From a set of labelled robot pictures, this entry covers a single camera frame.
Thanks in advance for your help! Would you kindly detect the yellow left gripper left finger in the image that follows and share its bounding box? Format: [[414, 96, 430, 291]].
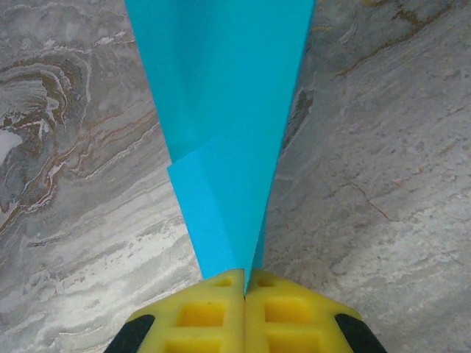
[[106, 268, 247, 353]]

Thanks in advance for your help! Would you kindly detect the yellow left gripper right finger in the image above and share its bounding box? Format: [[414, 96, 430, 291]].
[[244, 268, 387, 353]]

